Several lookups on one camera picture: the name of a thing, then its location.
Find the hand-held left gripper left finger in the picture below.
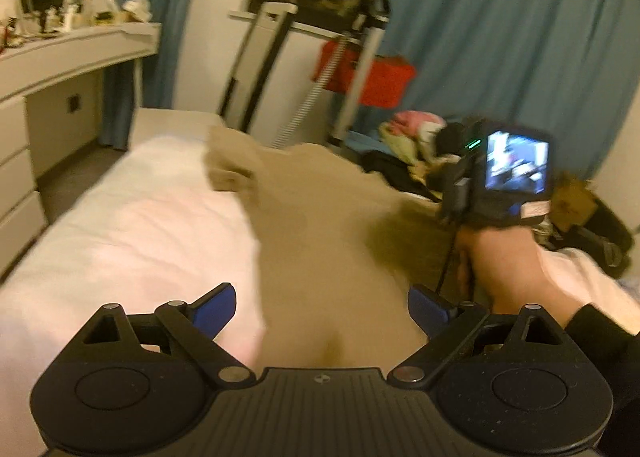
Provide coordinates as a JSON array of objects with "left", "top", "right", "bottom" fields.
[{"left": 80, "top": 282, "right": 257, "bottom": 390}]

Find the white tissue box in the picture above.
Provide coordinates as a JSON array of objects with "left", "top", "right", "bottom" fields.
[{"left": 117, "top": 0, "right": 153, "bottom": 24}]

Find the white dressing table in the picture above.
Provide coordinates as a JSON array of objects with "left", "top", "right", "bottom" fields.
[{"left": 0, "top": 22, "right": 163, "bottom": 278}]

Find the white folded walking pad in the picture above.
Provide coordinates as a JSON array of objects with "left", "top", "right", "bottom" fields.
[{"left": 217, "top": 2, "right": 296, "bottom": 132}]

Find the garment steamer stand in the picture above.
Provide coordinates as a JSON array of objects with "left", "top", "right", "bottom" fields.
[{"left": 270, "top": 0, "right": 391, "bottom": 148}]

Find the row of cosmetic bottles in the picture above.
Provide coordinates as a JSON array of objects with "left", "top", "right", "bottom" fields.
[{"left": 0, "top": 0, "right": 88, "bottom": 52}]

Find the narrow blue curtain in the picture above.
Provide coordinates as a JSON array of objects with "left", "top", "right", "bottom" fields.
[{"left": 97, "top": 0, "right": 211, "bottom": 150}]

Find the red garment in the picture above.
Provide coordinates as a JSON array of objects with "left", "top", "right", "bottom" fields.
[{"left": 312, "top": 39, "right": 416, "bottom": 108}]

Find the tan shirt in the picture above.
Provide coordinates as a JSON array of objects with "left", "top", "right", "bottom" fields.
[{"left": 205, "top": 127, "right": 451, "bottom": 369}]

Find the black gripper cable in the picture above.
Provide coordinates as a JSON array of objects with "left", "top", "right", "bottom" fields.
[{"left": 437, "top": 222, "right": 461, "bottom": 295}]

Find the person's right forearm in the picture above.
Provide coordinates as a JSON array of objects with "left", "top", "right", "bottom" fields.
[{"left": 562, "top": 304, "right": 640, "bottom": 457}]

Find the brown cardboard box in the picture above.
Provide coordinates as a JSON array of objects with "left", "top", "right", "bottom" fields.
[{"left": 550, "top": 177, "right": 598, "bottom": 233}]

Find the black armchair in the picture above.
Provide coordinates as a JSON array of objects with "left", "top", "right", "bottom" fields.
[{"left": 545, "top": 197, "right": 633, "bottom": 280}]

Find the person's right hand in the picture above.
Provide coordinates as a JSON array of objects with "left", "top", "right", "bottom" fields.
[{"left": 457, "top": 226, "right": 581, "bottom": 324}]

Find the wide blue curtain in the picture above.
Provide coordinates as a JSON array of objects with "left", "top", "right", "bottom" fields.
[{"left": 345, "top": 0, "right": 633, "bottom": 188}]

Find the bed with white sheet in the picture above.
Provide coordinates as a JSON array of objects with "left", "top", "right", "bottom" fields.
[{"left": 0, "top": 134, "right": 640, "bottom": 457}]

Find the pile of clothes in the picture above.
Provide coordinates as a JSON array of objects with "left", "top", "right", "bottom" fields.
[{"left": 360, "top": 109, "right": 451, "bottom": 200}]

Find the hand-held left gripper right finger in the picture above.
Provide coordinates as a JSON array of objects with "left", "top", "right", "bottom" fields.
[{"left": 387, "top": 284, "right": 563, "bottom": 390}]

